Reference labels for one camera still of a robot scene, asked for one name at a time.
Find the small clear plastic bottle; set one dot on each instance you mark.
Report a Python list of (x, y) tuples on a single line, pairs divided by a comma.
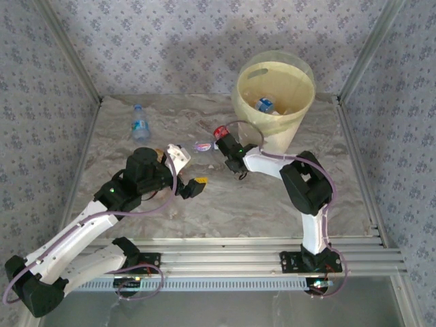
[(173, 214)]

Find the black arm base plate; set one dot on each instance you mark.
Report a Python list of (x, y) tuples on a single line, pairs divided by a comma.
[(289, 262), (151, 260)]

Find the aluminium frame rails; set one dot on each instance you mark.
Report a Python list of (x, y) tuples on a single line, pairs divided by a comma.
[(221, 259)]

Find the black controller board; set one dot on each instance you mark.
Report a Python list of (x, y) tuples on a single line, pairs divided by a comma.
[(127, 287), (316, 289)]

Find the red label bottle white cap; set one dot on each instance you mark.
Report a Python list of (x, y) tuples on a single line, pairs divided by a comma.
[(220, 131)]

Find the water bottle blue label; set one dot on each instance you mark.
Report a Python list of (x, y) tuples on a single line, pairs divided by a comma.
[(140, 122)]

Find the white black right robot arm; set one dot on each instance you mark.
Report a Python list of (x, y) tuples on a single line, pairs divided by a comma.
[(313, 231)]

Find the aluminium corner post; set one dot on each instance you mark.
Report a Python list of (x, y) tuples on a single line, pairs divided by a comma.
[(371, 51), (68, 51)]

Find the aluminium side rail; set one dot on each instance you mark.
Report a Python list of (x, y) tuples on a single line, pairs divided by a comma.
[(352, 143), (89, 136)]

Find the aluminium frame leg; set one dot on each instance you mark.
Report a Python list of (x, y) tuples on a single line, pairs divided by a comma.
[(407, 306)]

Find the blue label bottle red cap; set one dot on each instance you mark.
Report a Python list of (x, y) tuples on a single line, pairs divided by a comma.
[(263, 104)]

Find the cream plastic bin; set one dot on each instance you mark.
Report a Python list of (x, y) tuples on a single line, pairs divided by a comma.
[(282, 140)]

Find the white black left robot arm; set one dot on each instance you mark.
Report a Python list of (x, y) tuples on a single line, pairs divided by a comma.
[(68, 238)]

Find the clear bottle purple label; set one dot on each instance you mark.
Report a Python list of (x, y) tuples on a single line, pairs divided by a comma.
[(203, 147)]

